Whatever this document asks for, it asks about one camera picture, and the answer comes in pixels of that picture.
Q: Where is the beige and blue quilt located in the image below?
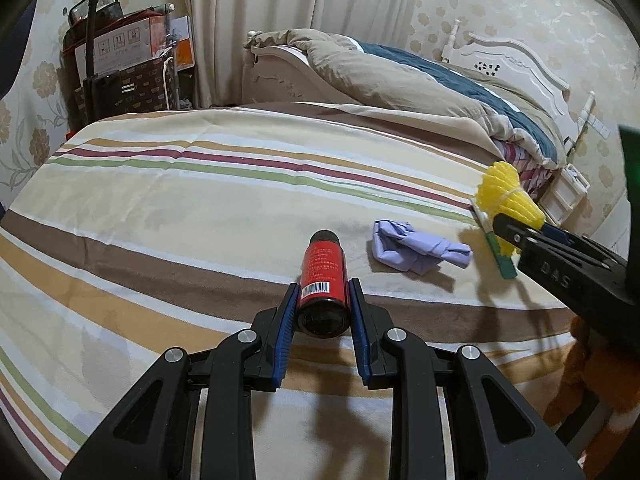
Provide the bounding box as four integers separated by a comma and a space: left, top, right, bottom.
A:
245, 29, 569, 162

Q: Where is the lavender crumpled cloth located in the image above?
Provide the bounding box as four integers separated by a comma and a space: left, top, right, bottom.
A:
369, 219, 474, 277

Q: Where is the large white orange cardboard box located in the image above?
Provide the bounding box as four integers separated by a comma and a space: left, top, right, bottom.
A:
75, 15, 169, 77

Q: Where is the plaid bed sheet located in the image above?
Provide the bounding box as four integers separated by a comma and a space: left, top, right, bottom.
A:
500, 140, 557, 202

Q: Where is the dark blue object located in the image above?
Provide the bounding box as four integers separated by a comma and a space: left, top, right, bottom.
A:
0, 0, 36, 102

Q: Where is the person's right forearm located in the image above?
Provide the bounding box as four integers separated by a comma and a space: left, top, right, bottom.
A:
544, 316, 640, 480

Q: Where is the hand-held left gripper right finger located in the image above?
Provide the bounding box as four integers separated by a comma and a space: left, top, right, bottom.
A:
347, 277, 587, 480

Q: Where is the yellow honeycomb duster brush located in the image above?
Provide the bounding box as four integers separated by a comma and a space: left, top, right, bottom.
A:
475, 161, 545, 262

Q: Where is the striped bed sheet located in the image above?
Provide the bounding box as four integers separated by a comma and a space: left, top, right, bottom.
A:
0, 102, 582, 480

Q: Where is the white bed headboard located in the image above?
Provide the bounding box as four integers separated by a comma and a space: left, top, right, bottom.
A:
442, 19, 597, 162

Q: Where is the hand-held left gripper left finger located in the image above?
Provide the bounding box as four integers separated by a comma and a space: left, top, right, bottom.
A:
62, 282, 302, 480

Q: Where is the red bottle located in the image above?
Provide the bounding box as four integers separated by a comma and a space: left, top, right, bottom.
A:
296, 230, 351, 339

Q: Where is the white plastic drawer unit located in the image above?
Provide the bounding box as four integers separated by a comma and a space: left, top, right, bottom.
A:
537, 164, 592, 227

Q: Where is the cream curtain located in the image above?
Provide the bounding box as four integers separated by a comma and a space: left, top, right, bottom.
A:
177, 0, 427, 109

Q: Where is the brown patterned bag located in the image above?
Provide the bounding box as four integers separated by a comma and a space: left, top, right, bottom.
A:
75, 57, 177, 124

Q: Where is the small white orange cardboard box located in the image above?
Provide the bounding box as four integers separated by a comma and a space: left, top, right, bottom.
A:
170, 15, 194, 69

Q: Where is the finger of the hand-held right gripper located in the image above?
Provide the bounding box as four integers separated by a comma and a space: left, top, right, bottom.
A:
541, 222, 602, 250
492, 212, 627, 272

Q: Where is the white wall fitting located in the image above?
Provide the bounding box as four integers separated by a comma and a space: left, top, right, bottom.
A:
584, 110, 614, 139

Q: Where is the white bed footboard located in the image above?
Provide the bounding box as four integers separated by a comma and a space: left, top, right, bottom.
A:
242, 42, 322, 109

